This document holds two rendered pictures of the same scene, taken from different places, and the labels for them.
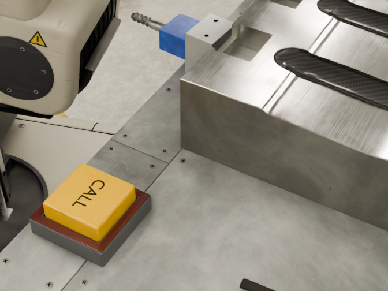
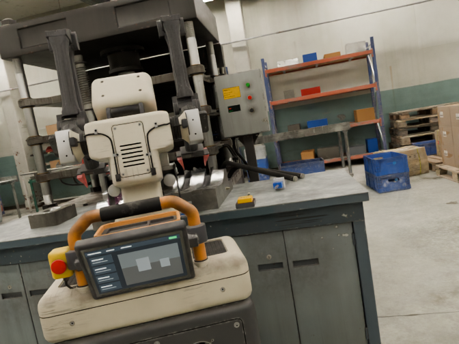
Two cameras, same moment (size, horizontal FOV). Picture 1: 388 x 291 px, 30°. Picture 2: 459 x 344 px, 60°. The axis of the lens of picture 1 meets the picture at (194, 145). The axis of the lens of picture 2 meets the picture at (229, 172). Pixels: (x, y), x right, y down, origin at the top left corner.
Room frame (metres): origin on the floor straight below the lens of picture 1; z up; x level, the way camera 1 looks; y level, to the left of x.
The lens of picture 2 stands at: (1.06, 1.66, 1.15)
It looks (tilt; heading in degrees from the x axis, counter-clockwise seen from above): 7 degrees down; 250
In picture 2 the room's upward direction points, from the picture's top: 10 degrees counter-clockwise
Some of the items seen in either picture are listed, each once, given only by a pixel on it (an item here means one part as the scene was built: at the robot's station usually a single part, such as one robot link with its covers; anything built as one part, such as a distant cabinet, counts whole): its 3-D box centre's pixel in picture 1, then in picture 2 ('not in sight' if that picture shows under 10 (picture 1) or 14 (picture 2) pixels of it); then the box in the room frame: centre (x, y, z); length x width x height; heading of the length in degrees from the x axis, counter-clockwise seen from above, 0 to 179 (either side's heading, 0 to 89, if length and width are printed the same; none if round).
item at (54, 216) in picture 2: not in sight; (53, 216); (1.24, -0.64, 0.84); 0.20 x 0.15 x 0.07; 61
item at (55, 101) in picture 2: not in sight; (133, 99); (0.61, -1.32, 1.45); 1.29 x 0.82 x 0.19; 151
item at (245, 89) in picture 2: not in sight; (255, 183); (0.00, -0.78, 0.74); 0.31 x 0.22 x 1.47; 151
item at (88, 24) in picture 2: not in sight; (125, 58); (0.61, -1.35, 1.75); 1.30 x 0.89 x 0.62; 151
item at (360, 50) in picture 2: not in sight; (323, 109); (-3.50, -4.96, 1.14); 2.06 x 0.65 x 2.27; 148
